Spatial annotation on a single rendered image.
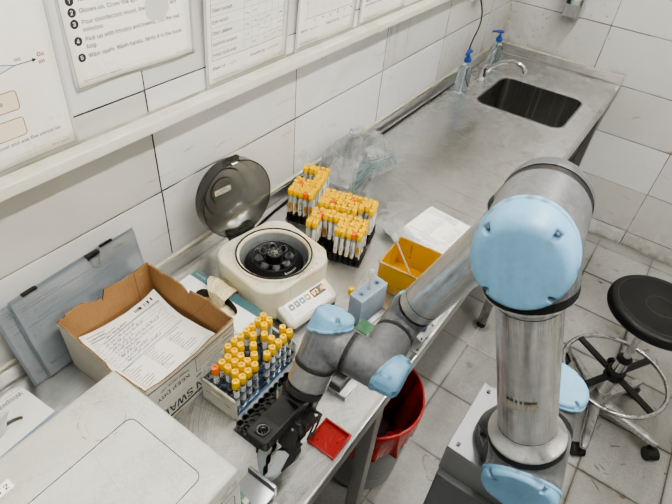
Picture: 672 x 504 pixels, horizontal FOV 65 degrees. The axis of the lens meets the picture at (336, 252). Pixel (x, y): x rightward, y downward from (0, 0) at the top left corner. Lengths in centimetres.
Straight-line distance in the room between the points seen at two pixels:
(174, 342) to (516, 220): 87
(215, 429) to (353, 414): 30
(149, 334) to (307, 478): 48
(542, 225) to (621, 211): 289
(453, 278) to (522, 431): 24
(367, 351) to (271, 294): 44
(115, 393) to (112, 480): 14
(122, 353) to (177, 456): 48
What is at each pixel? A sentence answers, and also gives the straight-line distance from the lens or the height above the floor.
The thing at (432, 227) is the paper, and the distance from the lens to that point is 169.
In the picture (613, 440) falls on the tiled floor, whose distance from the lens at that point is 255.
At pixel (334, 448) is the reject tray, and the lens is 117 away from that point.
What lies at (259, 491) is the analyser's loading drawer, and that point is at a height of 92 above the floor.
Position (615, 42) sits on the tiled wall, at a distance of 316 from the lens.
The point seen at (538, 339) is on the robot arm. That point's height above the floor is 141.
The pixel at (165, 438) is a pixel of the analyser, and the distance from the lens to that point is 85.
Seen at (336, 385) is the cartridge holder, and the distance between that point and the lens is 121.
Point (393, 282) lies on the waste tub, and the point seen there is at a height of 92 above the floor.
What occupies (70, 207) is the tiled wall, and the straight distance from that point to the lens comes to 122.
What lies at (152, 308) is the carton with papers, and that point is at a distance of 134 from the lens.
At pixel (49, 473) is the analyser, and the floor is 117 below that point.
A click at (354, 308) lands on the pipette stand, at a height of 94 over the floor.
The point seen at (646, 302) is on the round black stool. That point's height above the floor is 65.
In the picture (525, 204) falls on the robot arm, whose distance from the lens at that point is 61.
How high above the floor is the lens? 190
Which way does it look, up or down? 41 degrees down
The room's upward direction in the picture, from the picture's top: 6 degrees clockwise
